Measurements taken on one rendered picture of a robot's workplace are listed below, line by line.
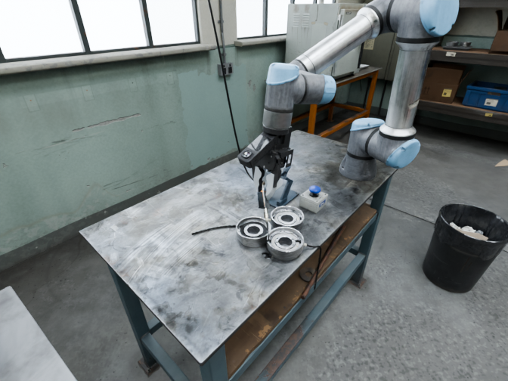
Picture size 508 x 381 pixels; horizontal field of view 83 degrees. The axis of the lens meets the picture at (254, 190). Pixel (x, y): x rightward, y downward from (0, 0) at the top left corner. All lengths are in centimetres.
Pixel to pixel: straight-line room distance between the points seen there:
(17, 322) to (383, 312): 158
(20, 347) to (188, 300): 44
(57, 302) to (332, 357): 151
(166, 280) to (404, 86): 89
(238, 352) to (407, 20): 105
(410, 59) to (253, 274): 76
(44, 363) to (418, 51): 127
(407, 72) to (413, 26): 13
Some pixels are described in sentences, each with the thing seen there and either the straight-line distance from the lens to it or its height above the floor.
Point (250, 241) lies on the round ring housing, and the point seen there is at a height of 83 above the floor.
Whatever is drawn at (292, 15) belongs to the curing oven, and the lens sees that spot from 318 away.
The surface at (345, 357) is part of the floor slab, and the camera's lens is 163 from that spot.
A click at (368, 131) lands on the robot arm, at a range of 117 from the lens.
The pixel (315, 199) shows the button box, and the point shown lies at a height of 84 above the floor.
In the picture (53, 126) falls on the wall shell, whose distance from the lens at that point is 215.
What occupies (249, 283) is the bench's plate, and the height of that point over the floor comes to 80.
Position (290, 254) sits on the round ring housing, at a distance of 80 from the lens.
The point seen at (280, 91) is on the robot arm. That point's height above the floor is 122.
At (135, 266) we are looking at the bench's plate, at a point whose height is 80.
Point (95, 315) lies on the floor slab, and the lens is 188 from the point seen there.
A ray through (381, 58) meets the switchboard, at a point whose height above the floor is 82.
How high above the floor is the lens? 139
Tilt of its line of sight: 32 degrees down
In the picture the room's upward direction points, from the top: straight up
